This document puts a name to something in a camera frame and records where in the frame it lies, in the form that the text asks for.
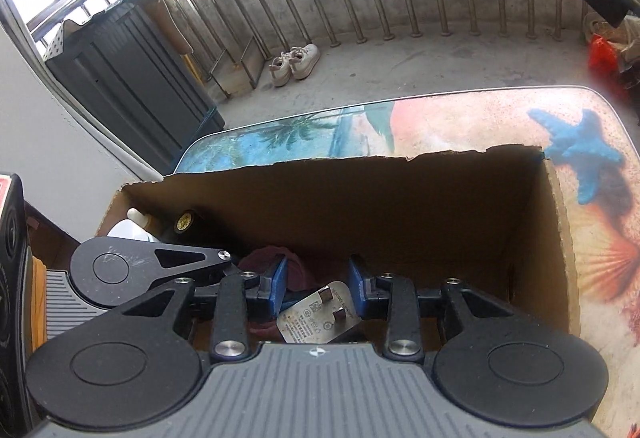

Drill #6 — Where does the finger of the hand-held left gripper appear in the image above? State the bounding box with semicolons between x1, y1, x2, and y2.
150;245;233;289

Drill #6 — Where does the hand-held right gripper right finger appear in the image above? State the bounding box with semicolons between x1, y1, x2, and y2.
347;254;516;359

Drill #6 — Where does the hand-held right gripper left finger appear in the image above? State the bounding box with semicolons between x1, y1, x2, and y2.
122;255;290;361

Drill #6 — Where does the white bottle with printed label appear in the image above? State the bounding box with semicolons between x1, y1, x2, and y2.
106;220;160;245

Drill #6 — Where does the white charger plug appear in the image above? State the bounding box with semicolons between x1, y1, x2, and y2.
276;284;362;345

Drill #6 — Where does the cardboard box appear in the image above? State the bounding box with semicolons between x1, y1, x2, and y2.
95;145;582;354

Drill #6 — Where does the pink round container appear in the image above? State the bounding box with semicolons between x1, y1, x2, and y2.
239;245;313;341

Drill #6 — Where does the dark bottle with gold cap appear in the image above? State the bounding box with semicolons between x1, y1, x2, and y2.
167;207;201;243

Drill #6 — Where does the grey cabinet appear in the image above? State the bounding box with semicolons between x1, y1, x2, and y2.
44;0;226;181

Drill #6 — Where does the metal folding rack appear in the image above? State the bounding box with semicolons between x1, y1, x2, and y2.
210;38;266;98

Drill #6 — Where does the white sneaker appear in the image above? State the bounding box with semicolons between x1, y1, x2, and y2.
289;42;321;81
269;52;293;88

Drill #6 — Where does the brown cardboard sheet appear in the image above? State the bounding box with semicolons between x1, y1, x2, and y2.
145;0;193;53

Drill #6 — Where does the metal balcony railing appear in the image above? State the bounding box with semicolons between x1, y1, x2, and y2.
0;0;640;98

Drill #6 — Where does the red plastic bag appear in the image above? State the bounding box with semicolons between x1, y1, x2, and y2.
587;35;621;73

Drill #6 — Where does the beige bag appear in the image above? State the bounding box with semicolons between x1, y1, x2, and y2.
582;12;631;48

